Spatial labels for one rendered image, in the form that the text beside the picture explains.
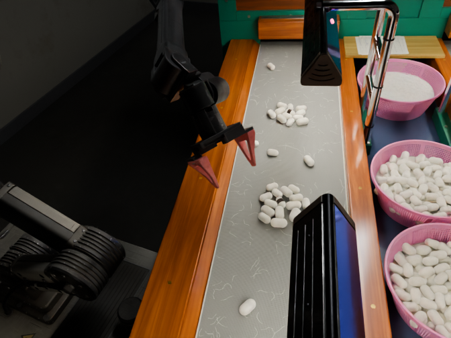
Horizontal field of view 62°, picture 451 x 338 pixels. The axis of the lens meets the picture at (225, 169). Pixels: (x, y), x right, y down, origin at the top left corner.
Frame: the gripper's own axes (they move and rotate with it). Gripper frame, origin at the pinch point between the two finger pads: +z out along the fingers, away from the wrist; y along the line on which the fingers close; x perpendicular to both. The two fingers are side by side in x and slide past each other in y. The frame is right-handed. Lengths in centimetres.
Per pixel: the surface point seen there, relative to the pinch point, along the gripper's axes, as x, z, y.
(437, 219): 13.3, 30.1, -33.1
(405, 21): -26, -11, -100
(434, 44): -20, 1, -101
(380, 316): 17.9, 33.6, -5.3
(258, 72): -49, -18, -48
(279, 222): -4.1, 16.2, -6.3
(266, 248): -3.6, 19.2, -0.2
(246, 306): 4.3, 23.0, 12.3
